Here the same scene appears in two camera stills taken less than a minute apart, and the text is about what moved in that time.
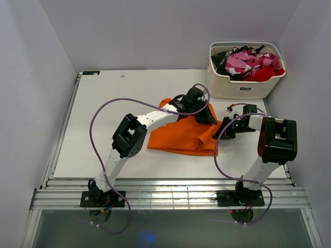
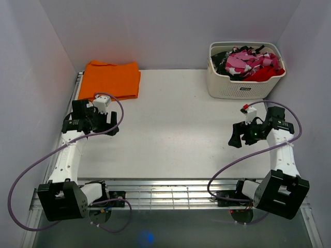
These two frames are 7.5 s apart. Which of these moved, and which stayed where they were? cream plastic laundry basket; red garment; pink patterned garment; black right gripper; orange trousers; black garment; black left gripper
Moved: black right gripper; black left gripper; orange trousers
Stayed: pink patterned garment; cream plastic laundry basket; black garment; red garment
